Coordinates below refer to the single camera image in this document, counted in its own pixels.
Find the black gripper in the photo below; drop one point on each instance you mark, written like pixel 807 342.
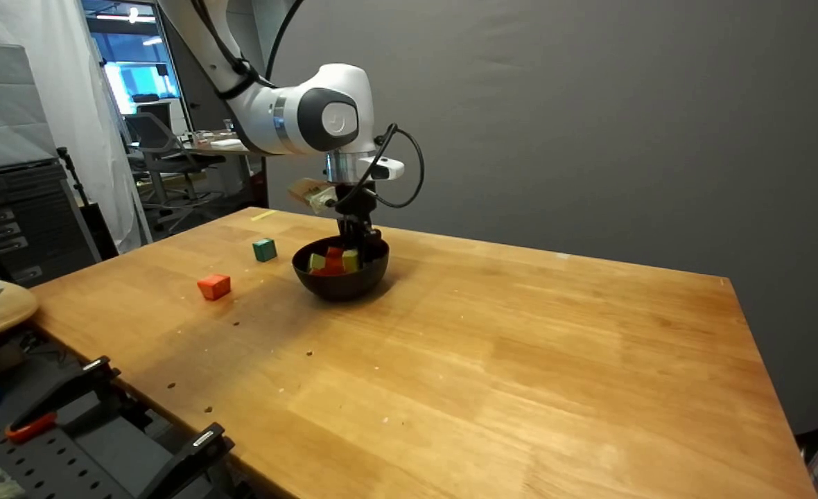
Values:
pixel 360 205

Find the red hexagonal block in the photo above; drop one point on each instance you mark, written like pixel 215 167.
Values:
pixel 333 260

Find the green wooden cube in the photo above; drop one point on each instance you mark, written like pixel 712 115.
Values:
pixel 264 249

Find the orange-red wooden cube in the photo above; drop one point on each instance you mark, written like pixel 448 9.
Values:
pixel 215 287

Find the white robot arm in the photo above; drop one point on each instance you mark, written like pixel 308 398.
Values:
pixel 271 115

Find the black bowl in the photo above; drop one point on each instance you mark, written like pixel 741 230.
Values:
pixel 339 288

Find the pale yellow cube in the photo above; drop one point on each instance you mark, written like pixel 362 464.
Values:
pixel 318 263

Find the yellow tape strip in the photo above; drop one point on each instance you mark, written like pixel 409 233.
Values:
pixel 264 216

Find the white background desk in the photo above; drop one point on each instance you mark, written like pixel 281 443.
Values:
pixel 208 144

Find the grey fabric backdrop panel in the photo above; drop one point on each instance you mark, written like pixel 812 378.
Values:
pixel 565 120

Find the dark office chair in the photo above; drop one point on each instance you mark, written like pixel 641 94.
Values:
pixel 149 134

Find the blue lit monitor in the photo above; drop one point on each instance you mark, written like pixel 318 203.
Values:
pixel 145 84

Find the black leaning stand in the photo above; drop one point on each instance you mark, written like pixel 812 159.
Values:
pixel 93 226

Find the white curtain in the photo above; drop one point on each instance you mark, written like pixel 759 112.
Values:
pixel 75 138

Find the black pegboard bench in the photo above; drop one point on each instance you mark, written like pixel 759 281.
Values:
pixel 103 452

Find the black drawer cabinet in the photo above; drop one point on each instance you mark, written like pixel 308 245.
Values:
pixel 20 221

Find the round wooden board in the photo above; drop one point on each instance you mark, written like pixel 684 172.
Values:
pixel 10 307

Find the grey cloth cover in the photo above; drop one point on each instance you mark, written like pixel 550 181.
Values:
pixel 6 112

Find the tan wrist camera box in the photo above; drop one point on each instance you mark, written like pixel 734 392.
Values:
pixel 314 195

